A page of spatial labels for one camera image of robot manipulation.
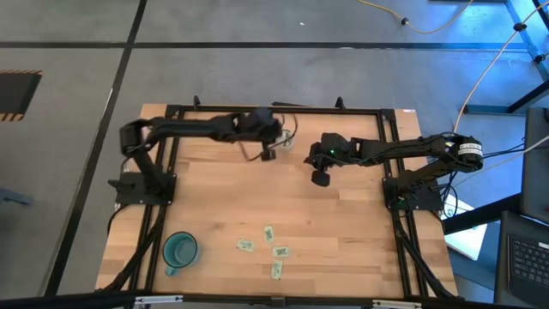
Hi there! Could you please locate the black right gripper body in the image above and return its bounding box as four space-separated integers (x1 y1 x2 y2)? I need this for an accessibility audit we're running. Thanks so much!
319 131 364 169

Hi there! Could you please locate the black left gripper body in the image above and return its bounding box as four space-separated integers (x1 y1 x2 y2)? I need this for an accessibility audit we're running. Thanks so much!
238 106 283 145

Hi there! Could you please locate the clear plastic bin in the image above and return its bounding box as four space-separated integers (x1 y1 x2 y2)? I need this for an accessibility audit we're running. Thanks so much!
276 128 297 150

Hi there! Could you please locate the teal mug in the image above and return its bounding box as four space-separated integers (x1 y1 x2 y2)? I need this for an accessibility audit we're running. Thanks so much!
161 231 202 278

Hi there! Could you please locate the black stand leg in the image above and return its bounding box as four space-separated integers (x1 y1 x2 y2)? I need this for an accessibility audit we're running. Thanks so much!
441 192 522 235

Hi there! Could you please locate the white box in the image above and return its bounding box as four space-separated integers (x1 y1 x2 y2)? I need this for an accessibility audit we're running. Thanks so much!
441 195 489 262

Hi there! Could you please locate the black laptop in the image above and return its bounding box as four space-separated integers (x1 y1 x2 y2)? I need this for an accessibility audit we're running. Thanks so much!
492 209 549 309

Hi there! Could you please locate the grey floor object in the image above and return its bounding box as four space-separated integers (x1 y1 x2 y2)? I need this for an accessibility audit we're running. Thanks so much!
0 187 35 207

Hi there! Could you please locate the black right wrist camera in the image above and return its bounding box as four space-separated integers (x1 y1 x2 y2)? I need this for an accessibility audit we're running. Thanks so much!
311 169 331 188

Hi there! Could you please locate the black left camera cable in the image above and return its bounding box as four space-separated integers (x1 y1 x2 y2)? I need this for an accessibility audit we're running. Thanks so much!
238 112 299 163

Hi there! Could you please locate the black aluminium table frame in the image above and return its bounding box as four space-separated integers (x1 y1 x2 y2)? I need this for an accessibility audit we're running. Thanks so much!
96 102 458 301

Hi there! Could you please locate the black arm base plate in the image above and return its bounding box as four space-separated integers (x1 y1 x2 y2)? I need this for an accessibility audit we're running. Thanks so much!
107 171 178 206
382 175 443 211

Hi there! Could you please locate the black cable bundle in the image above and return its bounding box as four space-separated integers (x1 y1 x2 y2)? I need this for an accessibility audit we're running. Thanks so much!
100 204 171 293
392 209 458 300

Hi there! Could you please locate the yellow floor cable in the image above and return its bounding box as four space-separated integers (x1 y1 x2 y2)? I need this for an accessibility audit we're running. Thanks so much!
357 0 475 35

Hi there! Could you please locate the silver bracket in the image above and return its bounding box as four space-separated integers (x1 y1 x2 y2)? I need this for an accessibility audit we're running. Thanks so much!
371 299 424 309
133 294 184 306

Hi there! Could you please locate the tan cable yellow plug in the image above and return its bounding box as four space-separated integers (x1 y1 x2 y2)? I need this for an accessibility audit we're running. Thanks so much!
452 0 549 134

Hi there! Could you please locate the blue metal stand frame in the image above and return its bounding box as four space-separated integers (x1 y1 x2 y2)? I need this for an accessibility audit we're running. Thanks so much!
465 0 549 115

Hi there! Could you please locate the black frame crossbar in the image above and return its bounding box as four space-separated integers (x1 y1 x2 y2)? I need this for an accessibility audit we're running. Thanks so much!
0 290 549 309

